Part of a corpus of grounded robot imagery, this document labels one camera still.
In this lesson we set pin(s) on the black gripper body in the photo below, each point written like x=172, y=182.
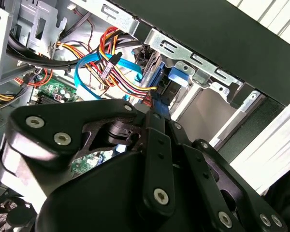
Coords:
x=99, y=200

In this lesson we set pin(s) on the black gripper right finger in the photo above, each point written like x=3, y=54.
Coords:
x=232, y=183

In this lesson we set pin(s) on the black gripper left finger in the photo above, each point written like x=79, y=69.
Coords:
x=87, y=110

